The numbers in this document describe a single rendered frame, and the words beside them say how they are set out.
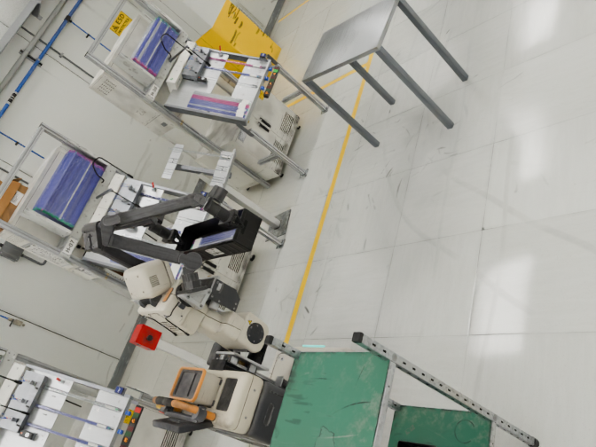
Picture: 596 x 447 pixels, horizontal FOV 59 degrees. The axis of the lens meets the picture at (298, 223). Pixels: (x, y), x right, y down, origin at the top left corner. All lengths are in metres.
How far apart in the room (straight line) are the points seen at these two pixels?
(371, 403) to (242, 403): 0.90
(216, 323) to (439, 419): 1.08
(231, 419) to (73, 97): 4.25
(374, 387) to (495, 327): 1.14
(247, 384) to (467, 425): 0.93
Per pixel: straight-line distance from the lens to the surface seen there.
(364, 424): 1.66
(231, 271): 4.30
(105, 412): 3.57
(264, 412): 2.51
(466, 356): 2.71
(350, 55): 3.41
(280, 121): 5.00
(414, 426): 2.31
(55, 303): 5.42
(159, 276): 2.40
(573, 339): 2.52
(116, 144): 5.94
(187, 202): 2.33
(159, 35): 4.77
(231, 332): 2.56
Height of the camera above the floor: 2.16
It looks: 31 degrees down
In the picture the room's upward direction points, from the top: 55 degrees counter-clockwise
